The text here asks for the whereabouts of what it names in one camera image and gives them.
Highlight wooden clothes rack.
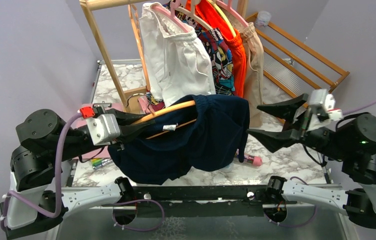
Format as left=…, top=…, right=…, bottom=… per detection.
left=79, top=0, right=250, bottom=115

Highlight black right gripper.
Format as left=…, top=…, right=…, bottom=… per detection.
left=246, top=92, right=351, bottom=161

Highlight pink hanger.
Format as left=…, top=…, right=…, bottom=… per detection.
left=214, top=0, right=249, bottom=27
left=151, top=3, right=190, bottom=33

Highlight pink hanger right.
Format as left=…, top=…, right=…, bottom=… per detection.
left=214, top=0, right=249, bottom=27

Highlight comic print shorts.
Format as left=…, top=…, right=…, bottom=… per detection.
left=140, top=0, right=235, bottom=107

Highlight white shorts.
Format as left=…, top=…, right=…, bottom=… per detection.
left=139, top=2, right=216, bottom=107

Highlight orange wooden hanger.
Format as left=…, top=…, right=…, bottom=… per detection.
left=126, top=93, right=197, bottom=140

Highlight pink cylindrical bottle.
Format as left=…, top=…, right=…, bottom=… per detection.
left=235, top=152, right=263, bottom=167

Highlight navy blue shorts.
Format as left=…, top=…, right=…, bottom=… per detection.
left=108, top=94, right=250, bottom=185

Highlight orange twisted hanger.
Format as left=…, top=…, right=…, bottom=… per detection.
left=128, top=4, right=150, bottom=92

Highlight pink hanger left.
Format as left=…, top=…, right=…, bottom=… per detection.
left=151, top=3, right=190, bottom=33

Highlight clear paperclip jar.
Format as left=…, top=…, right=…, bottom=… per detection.
left=255, top=10, right=272, bottom=28

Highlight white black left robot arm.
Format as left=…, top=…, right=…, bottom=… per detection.
left=0, top=104, right=154, bottom=240

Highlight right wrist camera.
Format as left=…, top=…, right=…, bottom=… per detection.
left=306, top=88, right=343, bottom=132

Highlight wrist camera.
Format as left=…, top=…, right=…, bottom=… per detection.
left=306, top=88, right=343, bottom=132
left=78, top=104, right=121, bottom=146

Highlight yellow hanger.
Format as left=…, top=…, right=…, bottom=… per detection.
left=207, top=0, right=236, bottom=37

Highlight beige shorts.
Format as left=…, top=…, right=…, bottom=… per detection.
left=236, top=23, right=264, bottom=128

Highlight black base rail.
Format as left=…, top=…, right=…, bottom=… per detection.
left=106, top=185, right=283, bottom=218

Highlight pink navy patterned shorts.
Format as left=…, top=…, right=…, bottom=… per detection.
left=137, top=96, right=155, bottom=115

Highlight wooden slatted shelf rack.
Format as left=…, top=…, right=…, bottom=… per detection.
left=255, top=20, right=350, bottom=104

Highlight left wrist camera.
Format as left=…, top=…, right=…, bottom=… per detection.
left=78, top=104, right=121, bottom=146

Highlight orange red shorts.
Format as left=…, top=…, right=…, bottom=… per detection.
left=194, top=0, right=246, bottom=98

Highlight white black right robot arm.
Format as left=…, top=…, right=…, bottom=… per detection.
left=247, top=89, right=376, bottom=229

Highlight beige wooden hanger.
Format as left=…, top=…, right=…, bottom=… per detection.
left=175, top=3, right=213, bottom=31

